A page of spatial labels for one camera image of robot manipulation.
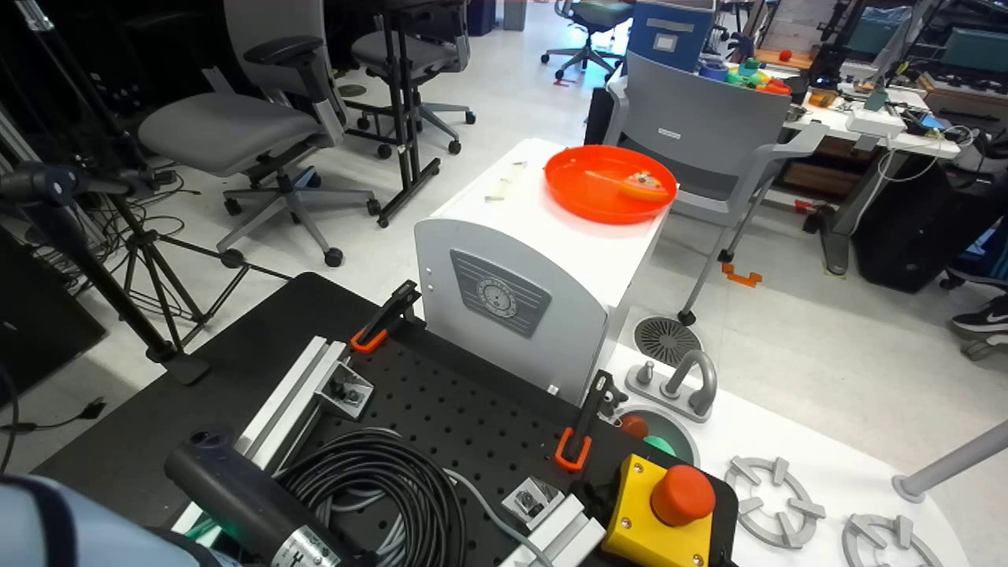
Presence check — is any grey metal pole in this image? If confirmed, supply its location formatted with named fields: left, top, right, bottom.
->
left=892, top=419, right=1008, bottom=502

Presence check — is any grey toy burner near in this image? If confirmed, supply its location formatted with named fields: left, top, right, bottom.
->
left=729, top=458, right=825, bottom=550

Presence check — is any white desk table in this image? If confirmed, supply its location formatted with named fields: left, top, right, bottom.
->
left=789, top=87, right=960, bottom=274

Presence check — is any grey toy burner far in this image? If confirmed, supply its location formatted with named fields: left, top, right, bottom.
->
left=840, top=512, right=947, bottom=567

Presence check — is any white toy stove top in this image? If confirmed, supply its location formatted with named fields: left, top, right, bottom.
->
left=606, top=347, right=972, bottom=567

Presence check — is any black orange clamp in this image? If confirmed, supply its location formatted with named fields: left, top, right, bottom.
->
left=350, top=281, right=420, bottom=357
left=554, top=369, right=625, bottom=476

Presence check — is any black perforated breadboard table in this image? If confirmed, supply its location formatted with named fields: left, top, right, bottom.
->
left=36, top=271, right=742, bottom=567

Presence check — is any black camera mount cylinder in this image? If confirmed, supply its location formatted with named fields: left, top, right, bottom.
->
left=164, top=445, right=350, bottom=567

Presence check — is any black orange clamp left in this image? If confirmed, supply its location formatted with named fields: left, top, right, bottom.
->
left=350, top=281, right=420, bottom=357

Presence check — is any white cabinet box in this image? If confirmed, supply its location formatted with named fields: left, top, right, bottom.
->
left=416, top=138, right=668, bottom=403

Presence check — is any yellow red emergency stop button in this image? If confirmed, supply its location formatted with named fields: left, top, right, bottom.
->
left=603, top=452, right=716, bottom=567

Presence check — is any black orange clamp right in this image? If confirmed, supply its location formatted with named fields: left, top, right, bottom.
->
left=554, top=369, right=625, bottom=476

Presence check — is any grey office chair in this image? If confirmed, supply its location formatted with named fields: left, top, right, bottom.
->
left=140, top=0, right=381, bottom=267

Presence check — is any aluminium extrusion rail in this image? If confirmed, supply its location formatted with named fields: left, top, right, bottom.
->
left=175, top=338, right=347, bottom=547

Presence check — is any blue storage bin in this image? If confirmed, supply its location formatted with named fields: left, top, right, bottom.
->
left=626, top=0, right=716, bottom=73

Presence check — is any orange plastic plate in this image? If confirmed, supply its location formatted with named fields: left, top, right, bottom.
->
left=541, top=144, right=682, bottom=228

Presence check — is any black tripod stand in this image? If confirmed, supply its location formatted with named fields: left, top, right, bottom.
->
left=0, top=0, right=294, bottom=365

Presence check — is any grey toy burner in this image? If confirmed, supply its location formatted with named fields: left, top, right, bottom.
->
left=840, top=512, right=947, bottom=567
left=729, top=458, right=825, bottom=550

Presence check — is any coiled black cable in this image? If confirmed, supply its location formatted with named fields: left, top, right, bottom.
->
left=279, top=429, right=467, bottom=567

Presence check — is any grey plastic chair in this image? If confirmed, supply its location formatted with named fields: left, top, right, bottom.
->
left=606, top=54, right=828, bottom=327

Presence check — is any grey toy faucet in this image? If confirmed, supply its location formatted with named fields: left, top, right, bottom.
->
left=626, top=348, right=718, bottom=423

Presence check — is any toy pizza slice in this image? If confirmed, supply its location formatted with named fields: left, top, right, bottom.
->
left=588, top=171, right=664, bottom=204

